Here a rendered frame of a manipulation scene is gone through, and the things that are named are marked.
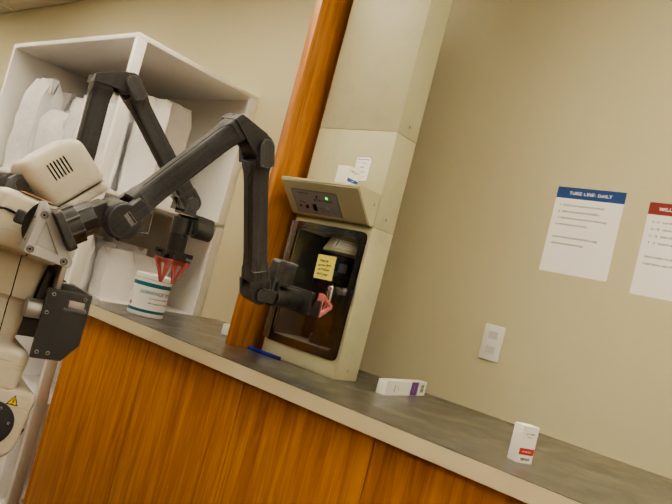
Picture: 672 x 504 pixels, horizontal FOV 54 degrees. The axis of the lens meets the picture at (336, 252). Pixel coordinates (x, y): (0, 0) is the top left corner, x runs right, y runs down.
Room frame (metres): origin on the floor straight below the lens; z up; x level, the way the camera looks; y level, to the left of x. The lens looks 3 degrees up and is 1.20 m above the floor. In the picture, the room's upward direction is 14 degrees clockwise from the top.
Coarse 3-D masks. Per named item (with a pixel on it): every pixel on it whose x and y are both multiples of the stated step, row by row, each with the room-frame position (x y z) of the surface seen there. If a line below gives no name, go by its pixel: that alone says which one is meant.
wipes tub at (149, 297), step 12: (144, 276) 2.30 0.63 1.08; (156, 276) 2.30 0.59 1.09; (132, 288) 2.34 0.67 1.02; (144, 288) 2.30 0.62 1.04; (156, 288) 2.30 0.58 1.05; (168, 288) 2.34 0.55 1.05; (132, 300) 2.31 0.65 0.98; (144, 300) 2.30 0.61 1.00; (156, 300) 2.31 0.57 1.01; (132, 312) 2.30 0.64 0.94; (144, 312) 2.30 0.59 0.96; (156, 312) 2.32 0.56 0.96
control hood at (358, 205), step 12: (288, 180) 2.06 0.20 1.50; (300, 180) 2.02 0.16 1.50; (312, 180) 1.99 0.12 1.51; (288, 192) 2.09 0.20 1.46; (336, 192) 1.94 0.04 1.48; (348, 192) 1.91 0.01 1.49; (360, 192) 1.88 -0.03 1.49; (372, 192) 1.92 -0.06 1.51; (348, 204) 1.94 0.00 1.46; (360, 204) 1.91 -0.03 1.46; (372, 204) 1.93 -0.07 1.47; (312, 216) 2.11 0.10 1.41; (324, 216) 2.05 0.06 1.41; (348, 216) 1.97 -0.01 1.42; (360, 216) 1.94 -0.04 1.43; (372, 216) 1.95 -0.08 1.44
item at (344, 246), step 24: (312, 240) 2.09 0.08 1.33; (336, 240) 2.02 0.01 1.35; (360, 240) 1.96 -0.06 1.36; (312, 264) 2.07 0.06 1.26; (336, 264) 2.01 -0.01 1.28; (360, 264) 1.96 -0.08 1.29; (312, 288) 2.05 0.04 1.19; (288, 312) 2.10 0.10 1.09; (336, 312) 1.98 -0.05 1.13; (288, 336) 2.08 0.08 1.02; (312, 336) 2.02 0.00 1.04; (336, 336) 1.96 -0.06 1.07
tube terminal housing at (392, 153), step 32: (320, 128) 2.16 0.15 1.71; (320, 160) 2.14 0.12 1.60; (352, 160) 2.05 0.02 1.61; (384, 160) 1.97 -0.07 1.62; (384, 192) 1.97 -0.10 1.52; (352, 224) 2.01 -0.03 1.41; (384, 224) 2.00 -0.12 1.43; (384, 256) 2.03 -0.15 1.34; (352, 320) 1.97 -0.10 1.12; (288, 352) 2.09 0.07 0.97; (352, 352) 2.00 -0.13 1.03
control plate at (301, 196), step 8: (296, 192) 2.06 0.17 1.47; (304, 192) 2.04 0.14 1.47; (312, 192) 2.01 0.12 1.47; (320, 192) 1.99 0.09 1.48; (296, 200) 2.09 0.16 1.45; (304, 200) 2.06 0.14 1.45; (312, 200) 2.04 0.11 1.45; (320, 200) 2.01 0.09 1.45; (328, 200) 1.99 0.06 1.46; (336, 200) 1.96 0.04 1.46; (304, 208) 2.09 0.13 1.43; (312, 208) 2.06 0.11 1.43; (328, 208) 2.01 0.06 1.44; (336, 208) 1.99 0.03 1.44; (336, 216) 2.01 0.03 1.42
